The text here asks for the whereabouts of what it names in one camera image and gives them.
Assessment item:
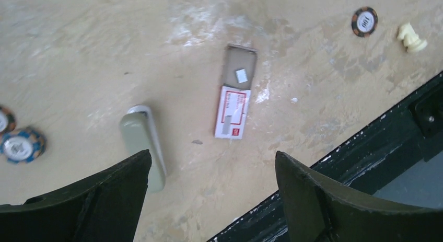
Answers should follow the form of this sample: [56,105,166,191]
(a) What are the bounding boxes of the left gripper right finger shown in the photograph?
[275,151,442,241]

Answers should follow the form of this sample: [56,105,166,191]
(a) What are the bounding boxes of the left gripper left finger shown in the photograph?
[1,150,152,241]

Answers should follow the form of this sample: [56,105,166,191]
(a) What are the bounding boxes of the grey staple strip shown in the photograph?
[235,69,248,84]

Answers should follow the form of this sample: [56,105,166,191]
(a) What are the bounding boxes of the red staple box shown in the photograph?
[214,44,258,140]

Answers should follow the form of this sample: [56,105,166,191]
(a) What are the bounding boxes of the cream chess piece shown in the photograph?
[397,23,428,53]

